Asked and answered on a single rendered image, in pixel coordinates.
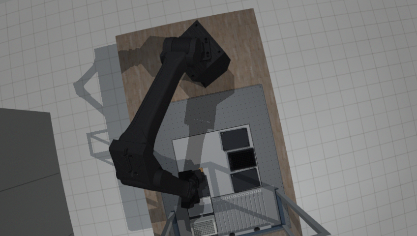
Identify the white multi-well plate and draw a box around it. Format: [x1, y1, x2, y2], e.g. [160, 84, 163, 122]
[188, 196, 213, 217]

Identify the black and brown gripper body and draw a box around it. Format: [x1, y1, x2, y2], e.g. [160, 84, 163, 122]
[178, 169, 205, 183]

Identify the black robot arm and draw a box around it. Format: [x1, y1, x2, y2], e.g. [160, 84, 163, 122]
[109, 35, 211, 209]

